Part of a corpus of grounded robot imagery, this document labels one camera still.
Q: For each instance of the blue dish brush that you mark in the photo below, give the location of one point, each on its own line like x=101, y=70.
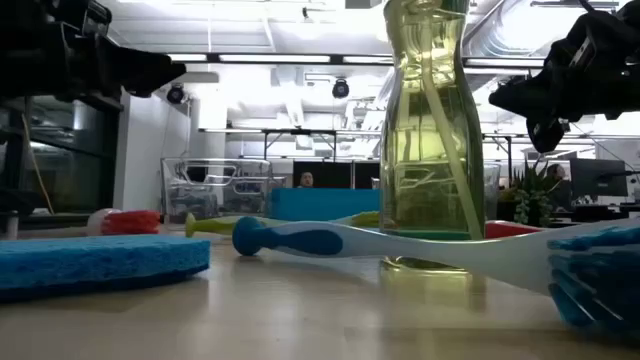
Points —
x=300, y=241

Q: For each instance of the black round ceiling lamp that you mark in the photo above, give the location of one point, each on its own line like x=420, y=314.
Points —
x=340, y=89
x=175, y=94

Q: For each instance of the teal plastic bin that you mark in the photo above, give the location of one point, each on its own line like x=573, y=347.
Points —
x=325, y=205

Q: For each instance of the black metal gantry frame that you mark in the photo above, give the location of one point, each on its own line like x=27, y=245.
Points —
x=300, y=132

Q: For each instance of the blue sponge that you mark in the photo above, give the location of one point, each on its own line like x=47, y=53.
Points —
x=100, y=260

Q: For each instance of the green dish soap bottle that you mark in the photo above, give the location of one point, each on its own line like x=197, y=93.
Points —
x=430, y=150

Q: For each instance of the potted succulent plant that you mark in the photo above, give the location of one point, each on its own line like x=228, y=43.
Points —
x=530, y=200

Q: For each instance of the person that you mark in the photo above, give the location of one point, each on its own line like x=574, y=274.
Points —
x=556, y=172
x=306, y=180

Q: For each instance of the clear plastic bin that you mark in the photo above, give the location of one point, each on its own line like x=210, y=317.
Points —
x=220, y=200
x=492, y=195

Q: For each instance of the small grey post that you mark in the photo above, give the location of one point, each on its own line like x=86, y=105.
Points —
x=11, y=225

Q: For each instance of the black office partition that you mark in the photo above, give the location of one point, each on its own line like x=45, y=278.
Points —
x=335, y=175

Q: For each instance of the black computer monitor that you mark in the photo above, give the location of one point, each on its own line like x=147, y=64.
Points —
x=597, y=177

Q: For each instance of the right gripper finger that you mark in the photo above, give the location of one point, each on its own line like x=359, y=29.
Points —
x=547, y=135
x=525, y=95

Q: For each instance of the green dish brush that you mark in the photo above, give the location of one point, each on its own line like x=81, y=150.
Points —
x=215, y=225

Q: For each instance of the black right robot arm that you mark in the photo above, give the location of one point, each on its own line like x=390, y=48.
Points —
x=631, y=60

